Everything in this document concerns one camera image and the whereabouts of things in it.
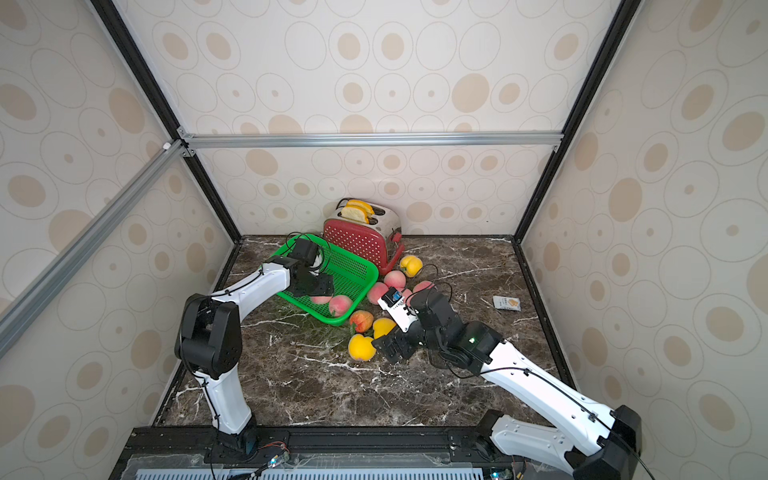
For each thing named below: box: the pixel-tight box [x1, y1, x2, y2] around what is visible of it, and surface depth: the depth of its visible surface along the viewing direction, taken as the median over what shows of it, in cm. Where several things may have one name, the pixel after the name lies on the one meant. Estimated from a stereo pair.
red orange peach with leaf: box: [350, 310, 374, 333], surface depth 92 cm
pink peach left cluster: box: [367, 282, 389, 305], surface depth 97 cm
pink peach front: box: [329, 295, 353, 317], surface depth 94 cm
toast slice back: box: [346, 199, 375, 221], surface depth 102 cm
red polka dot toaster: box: [322, 198, 405, 275], surface depth 102 cm
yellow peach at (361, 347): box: [348, 334, 377, 361], surface depth 87 cm
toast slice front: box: [341, 200, 375, 224], surface depth 102 cm
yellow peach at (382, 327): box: [372, 318, 396, 339], surface depth 91 cm
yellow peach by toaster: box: [400, 255, 423, 278], surface depth 107 cm
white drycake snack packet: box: [492, 296, 521, 311], surface depth 102 cm
